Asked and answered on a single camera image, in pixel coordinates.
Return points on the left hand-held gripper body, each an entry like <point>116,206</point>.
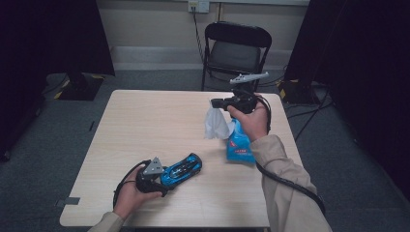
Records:
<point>150,177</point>

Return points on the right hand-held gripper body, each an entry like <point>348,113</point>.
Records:
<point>243,96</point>

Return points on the blue toy car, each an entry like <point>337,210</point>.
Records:
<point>181,169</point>

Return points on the white wet wipe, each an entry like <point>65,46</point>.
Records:
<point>216,124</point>

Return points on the blue wet wipe packet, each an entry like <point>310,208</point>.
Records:
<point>239,145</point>

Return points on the person's right hand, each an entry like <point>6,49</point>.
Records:
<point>253,122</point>

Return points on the person's left hand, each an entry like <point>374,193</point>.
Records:
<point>133,199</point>

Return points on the black folding chair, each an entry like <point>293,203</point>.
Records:
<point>237,51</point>

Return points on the black stand base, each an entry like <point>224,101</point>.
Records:
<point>80,87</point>
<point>296,92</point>

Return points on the grey tape strip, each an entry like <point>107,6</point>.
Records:
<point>67,201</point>

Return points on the dark curtain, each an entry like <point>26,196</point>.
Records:
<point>364,64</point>
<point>48,38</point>

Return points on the white wall socket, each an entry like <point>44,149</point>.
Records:
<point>199,5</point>

